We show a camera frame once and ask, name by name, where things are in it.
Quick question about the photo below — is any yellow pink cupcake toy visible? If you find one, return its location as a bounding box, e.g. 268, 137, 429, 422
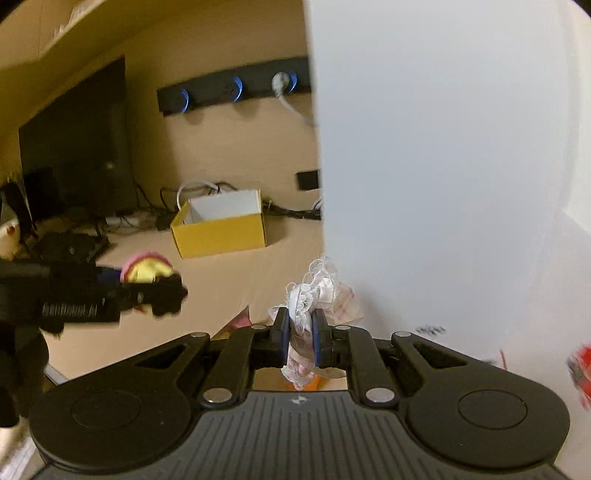
120, 252, 176, 283

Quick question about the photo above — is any white lace packet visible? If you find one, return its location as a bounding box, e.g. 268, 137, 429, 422
281, 256, 363, 391

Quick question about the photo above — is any black monitor screen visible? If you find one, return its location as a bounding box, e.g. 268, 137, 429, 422
19, 58, 137, 222

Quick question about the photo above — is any white box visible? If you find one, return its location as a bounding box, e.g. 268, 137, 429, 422
304, 1, 580, 360

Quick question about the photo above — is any white cable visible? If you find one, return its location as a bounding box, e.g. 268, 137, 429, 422
270, 72, 320, 128

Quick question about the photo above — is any yellow cardboard box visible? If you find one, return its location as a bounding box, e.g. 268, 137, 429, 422
170, 190, 266, 259

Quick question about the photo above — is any black wall socket strip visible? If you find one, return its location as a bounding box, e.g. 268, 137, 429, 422
156, 56, 311, 117

